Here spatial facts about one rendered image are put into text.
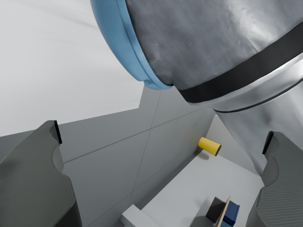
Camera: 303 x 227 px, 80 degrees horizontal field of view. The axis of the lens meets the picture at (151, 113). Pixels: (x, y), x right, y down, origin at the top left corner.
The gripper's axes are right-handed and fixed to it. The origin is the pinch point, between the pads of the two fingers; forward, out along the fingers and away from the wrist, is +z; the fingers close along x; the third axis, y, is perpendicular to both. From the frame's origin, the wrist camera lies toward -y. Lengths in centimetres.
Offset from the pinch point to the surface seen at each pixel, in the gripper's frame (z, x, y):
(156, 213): 206, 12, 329
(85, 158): 122, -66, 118
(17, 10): 15.5, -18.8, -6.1
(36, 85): 16.2, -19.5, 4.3
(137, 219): 175, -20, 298
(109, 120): 146, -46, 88
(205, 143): 461, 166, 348
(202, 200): 266, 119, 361
